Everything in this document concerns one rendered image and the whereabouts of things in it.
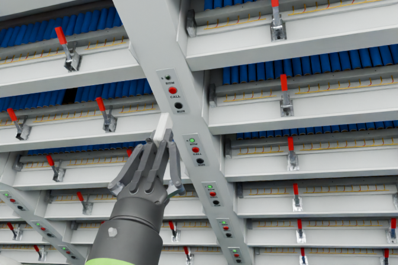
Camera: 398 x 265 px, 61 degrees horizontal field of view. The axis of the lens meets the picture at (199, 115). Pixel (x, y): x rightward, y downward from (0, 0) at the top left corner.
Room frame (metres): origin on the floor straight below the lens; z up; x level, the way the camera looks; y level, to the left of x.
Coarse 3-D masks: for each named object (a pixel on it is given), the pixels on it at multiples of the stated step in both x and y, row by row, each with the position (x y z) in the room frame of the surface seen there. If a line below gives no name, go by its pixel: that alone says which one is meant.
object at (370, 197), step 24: (240, 192) 0.61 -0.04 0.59; (264, 192) 0.60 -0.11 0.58; (288, 192) 0.58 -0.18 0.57; (312, 192) 0.55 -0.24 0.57; (336, 192) 0.53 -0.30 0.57; (360, 192) 0.50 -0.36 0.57; (384, 192) 0.48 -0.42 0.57; (240, 216) 0.58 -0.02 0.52; (264, 216) 0.56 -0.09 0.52; (288, 216) 0.53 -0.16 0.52; (312, 216) 0.51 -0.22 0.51; (336, 216) 0.49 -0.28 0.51
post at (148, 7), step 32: (128, 0) 0.60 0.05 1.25; (160, 0) 0.58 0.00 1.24; (128, 32) 0.61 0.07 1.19; (160, 32) 0.58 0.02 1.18; (160, 64) 0.59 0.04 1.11; (160, 96) 0.60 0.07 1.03; (192, 96) 0.58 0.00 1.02; (192, 128) 0.59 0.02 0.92; (224, 192) 0.58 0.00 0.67; (224, 256) 0.61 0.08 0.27
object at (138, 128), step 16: (96, 112) 0.75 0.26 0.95; (112, 112) 0.72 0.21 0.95; (128, 112) 0.70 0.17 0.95; (16, 128) 0.81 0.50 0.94; (32, 128) 0.79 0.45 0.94; (48, 128) 0.76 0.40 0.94; (64, 128) 0.74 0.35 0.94; (80, 128) 0.72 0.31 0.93; (96, 128) 0.70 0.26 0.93; (128, 128) 0.66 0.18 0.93; (144, 128) 0.64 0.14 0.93; (0, 144) 0.78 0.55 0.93; (16, 144) 0.77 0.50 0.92; (32, 144) 0.75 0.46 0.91; (48, 144) 0.74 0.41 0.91; (64, 144) 0.73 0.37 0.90; (80, 144) 0.71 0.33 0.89
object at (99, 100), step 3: (96, 99) 0.70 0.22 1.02; (99, 99) 0.69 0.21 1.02; (99, 102) 0.69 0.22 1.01; (102, 102) 0.69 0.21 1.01; (99, 105) 0.69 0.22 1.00; (102, 105) 0.69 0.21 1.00; (99, 108) 0.69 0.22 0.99; (102, 108) 0.69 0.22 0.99; (102, 111) 0.69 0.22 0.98; (102, 114) 0.69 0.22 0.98; (105, 114) 0.68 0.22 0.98; (105, 117) 0.68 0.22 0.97; (105, 120) 0.68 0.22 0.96; (108, 120) 0.68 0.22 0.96; (105, 123) 0.68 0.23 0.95; (108, 123) 0.68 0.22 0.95
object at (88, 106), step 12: (132, 96) 0.72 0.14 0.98; (144, 96) 0.70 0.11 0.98; (36, 108) 0.82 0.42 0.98; (48, 108) 0.80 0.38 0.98; (60, 108) 0.78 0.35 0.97; (72, 108) 0.76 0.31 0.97; (84, 108) 0.75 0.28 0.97; (96, 108) 0.74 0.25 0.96; (108, 108) 0.73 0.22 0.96; (0, 120) 0.85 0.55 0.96; (36, 120) 0.80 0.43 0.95; (48, 120) 0.78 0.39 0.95
